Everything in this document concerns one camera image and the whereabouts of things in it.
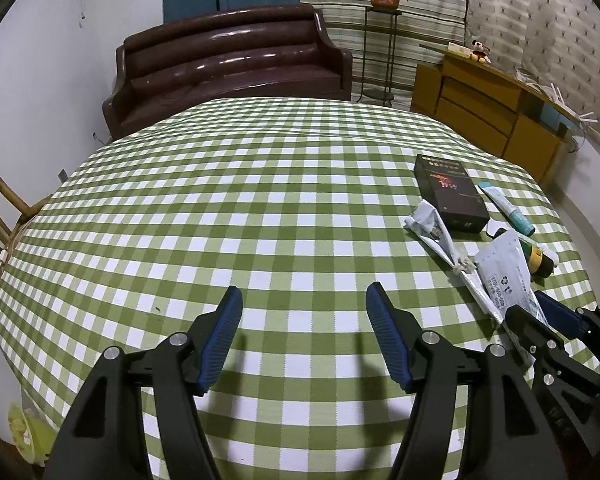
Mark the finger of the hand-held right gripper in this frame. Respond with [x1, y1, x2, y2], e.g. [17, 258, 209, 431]
[534, 290, 600, 381]
[504, 304, 563, 368]

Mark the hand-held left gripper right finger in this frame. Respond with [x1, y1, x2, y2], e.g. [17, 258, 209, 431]
[365, 281, 568, 480]

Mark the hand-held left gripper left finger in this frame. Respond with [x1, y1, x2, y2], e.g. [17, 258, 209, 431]
[42, 285, 244, 480]

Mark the green yellow black bottle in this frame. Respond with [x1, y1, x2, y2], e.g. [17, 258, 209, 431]
[521, 240, 556, 279]

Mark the white printed packet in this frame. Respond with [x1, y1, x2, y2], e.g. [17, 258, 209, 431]
[474, 232, 548, 328]

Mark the dark bottle yellow label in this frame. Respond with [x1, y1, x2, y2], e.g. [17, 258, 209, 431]
[484, 222, 561, 267]

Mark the light blue teal-capped tube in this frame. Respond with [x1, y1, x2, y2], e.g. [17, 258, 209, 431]
[477, 181, 536, 237]

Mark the long white wrapper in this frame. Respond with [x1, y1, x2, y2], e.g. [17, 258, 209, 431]
[404, 199, 511, 331]

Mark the black cardboard box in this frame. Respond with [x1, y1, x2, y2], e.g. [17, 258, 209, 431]
[413, 154, 491, 233]

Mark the green checkered tablecloth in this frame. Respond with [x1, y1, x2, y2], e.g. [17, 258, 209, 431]
[0, 96, 598, 480]

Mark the white router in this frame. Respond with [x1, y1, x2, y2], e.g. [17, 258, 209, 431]
[545, 85, 599, 126]

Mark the yellow green plastic object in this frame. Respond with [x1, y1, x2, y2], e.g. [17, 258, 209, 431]
[7, 402, 56, 466]

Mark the wooden cabinet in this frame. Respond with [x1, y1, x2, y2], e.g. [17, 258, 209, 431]
[410, 52, 581, 186]

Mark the rattan chair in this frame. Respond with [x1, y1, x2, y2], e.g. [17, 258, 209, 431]
[0, 150, 53, 306]

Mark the black metal plant stand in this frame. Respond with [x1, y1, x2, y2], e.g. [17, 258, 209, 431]
[360, 6, 403, 107]

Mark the mouse plush toy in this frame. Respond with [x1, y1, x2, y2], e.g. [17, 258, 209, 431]
[467, 36, 493, 65]

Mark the brown leather sofa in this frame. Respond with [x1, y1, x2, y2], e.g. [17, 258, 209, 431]
[102, 4, 355, 142]

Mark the beige patterned curtain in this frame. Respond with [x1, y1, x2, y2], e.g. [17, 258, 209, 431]
[462, 0, 600, 161]

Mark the striped curtain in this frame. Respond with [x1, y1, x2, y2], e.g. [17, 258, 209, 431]
[299, 0, 471, 111]

